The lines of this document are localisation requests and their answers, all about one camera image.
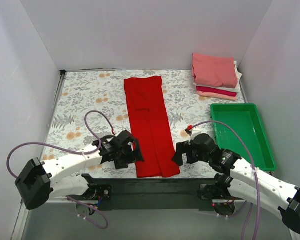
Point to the floral patterned table mat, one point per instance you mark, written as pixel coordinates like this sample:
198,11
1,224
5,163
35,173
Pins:
93,104

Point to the light pink folded shirt bottom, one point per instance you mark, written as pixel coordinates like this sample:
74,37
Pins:
216,95

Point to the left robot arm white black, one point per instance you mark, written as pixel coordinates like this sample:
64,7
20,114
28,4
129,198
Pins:
40,181

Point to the green plastic tray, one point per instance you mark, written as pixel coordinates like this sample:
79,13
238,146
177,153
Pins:
245,120

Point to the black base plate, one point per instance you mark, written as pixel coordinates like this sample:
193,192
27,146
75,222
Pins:
158,194

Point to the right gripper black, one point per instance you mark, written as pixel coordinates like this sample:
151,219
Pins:
183,153

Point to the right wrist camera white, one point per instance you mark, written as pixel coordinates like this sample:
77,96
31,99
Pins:
192,131

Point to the red t shirt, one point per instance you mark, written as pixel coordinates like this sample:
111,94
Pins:
149,123

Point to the salmon pink folded shirt top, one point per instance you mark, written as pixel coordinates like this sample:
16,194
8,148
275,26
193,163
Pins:
212,71

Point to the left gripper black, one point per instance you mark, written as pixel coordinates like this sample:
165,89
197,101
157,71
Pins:
134,152

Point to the crimson folded shirt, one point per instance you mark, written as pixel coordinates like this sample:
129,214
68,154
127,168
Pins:
216,91

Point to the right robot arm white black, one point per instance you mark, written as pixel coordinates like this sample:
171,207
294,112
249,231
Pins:
240,180

